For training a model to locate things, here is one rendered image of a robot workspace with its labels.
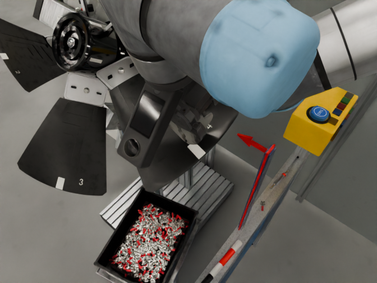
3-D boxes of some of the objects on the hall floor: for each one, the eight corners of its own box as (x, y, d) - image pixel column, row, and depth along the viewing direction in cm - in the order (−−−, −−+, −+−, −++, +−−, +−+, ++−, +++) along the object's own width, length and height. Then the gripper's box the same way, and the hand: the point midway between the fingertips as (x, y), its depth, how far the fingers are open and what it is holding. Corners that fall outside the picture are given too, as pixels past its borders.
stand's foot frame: (175, 150, 192) (174, 143, 186) (232, 190, 174) (234, 183, 168) (102, 219, 163) (99, 213, 157) (162, 275, 145) (160, 271, 139)
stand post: (181, 182, 178) (174, -9, 87) (192, 190, 175) (197, 1, 83) (176, 187, 176) (163, -3, 85) (187, 195, 173) (187, 7, 81)
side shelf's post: (208, 163, 186) (219, 54, 120) (212, 167, 185) (226, 58, 119) (204, 168, 184) (213, 59, 118) (209, 171, 183) (221, 63, 117)
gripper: (224, 45, 33) (233, 127, 52) (166, 17, 37) (194, 104, 56) (178, 99, 31) (204, 163, 50) (122, 65, 35) (166, 137, 54)
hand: (188, 141), depth 51 cm, fingers closed
